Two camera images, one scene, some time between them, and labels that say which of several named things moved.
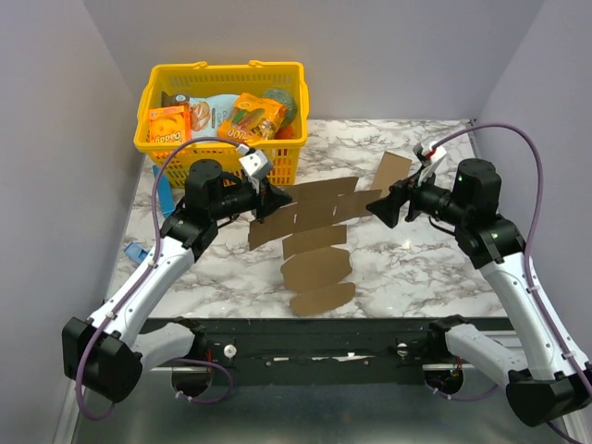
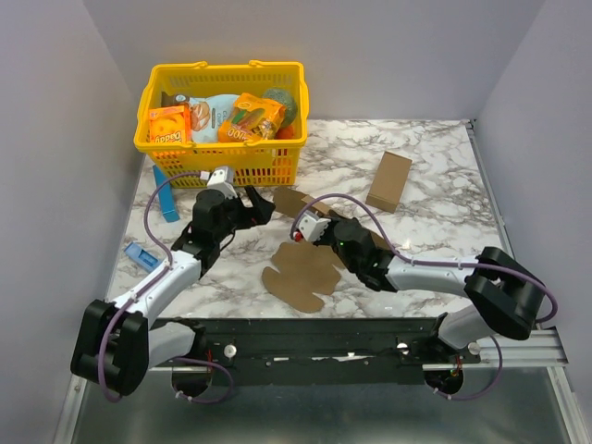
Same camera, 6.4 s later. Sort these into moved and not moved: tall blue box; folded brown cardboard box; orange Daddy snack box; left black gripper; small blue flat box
Moved: left black gripper
Not moved: small blue flat box; folded brown cardboard box; tall blue box; orange Daddy snack box
